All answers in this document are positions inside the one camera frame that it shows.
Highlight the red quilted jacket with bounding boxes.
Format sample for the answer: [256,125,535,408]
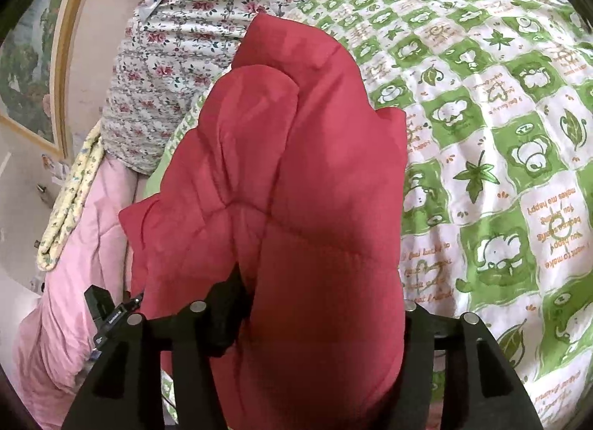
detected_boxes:
[118,13,408,430]

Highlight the green checkered printed blanket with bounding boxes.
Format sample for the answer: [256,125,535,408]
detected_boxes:
[143,0,593,430]

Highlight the yellow floral cloth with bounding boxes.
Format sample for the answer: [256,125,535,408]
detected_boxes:
[37,122,105,271]

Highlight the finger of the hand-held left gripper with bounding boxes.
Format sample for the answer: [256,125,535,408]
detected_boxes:
[116,293,145,316]

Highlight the framed wall picture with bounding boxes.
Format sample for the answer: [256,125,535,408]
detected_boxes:
[0,0,107,157]

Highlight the pink quilt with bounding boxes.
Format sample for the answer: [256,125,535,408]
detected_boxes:
[14,152,153,417]

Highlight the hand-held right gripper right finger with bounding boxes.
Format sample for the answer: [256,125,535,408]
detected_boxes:
[403,300,543,430]

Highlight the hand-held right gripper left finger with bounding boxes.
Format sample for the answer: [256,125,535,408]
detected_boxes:
[60,266,253,430]

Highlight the rose floral quilt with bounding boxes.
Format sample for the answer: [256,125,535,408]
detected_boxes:
[102,0,390,176]

